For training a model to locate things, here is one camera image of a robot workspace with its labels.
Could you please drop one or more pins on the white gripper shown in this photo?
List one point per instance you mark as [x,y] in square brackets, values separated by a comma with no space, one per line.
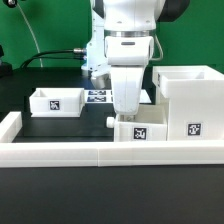
[126,83]

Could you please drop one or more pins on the white front drawer tray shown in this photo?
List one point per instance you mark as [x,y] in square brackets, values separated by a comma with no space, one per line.
[149,124]

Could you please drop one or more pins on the white drawer tray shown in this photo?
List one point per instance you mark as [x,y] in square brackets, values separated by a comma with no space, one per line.
[57,102]
[149,124]

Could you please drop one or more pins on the white drawer cabinet box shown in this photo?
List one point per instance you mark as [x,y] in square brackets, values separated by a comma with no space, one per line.
[193,100]

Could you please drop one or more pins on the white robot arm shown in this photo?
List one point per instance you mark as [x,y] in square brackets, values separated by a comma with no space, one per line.
[123,43]

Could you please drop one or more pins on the white rear drawer tray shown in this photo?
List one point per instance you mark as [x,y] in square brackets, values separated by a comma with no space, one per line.
[57,102]

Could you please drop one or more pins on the white sheet with markers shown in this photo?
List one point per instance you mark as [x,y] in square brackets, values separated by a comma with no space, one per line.
[105,96]

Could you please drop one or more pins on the black raised platform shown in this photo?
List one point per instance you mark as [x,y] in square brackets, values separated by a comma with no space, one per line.
[89,127]

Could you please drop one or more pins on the black device at left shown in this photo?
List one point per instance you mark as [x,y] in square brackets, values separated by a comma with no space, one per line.
[5,68]

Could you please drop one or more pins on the white U-shaped boundary frame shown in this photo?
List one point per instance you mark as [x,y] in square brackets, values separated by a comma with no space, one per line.
[101,154]

